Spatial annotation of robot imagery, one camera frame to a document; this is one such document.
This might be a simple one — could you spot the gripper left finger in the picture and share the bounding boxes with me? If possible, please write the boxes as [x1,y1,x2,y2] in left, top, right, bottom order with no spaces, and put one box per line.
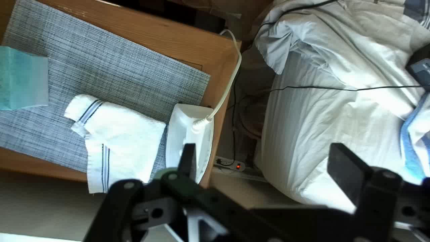
[83,143,269,242]

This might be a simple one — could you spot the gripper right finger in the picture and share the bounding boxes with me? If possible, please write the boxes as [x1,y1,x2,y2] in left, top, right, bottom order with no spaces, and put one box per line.
[327,143,430,242]

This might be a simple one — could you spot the white towel with dark stripes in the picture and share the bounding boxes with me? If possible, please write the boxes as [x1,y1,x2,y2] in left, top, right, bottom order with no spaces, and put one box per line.
[64,94,167,194]

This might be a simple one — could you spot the teal tissue box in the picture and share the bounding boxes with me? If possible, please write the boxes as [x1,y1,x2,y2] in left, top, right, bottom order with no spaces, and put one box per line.
[0,46,49,111]

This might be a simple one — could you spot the blue and white cloth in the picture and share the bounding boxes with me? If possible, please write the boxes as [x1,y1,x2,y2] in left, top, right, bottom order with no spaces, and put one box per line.
[399,93,430,184]

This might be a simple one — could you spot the white duvet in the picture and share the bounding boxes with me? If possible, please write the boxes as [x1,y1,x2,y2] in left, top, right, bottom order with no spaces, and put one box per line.
[254,0,430,214]

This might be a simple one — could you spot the white clothes iron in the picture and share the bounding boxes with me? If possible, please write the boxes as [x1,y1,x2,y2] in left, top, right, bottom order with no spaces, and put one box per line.
[165,103,215,184]

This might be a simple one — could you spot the white power strip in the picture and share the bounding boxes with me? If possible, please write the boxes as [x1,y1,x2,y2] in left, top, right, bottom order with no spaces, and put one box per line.
[214,156,246,172]

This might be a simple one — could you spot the dark grey device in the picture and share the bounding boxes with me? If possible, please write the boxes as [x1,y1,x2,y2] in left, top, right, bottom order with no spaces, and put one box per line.
[405,58,430,92]

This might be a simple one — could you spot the grey woven placemat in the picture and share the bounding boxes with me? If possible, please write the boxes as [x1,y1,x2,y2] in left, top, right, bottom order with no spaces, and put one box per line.
[0,0,211,180]

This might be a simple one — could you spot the black cable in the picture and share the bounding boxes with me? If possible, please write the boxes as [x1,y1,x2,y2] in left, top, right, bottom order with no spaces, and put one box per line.
[268,85,424,92]
[256,0,340,37]

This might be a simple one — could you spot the white cable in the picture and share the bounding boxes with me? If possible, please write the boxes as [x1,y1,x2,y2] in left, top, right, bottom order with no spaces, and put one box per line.
[192,29,243,133]

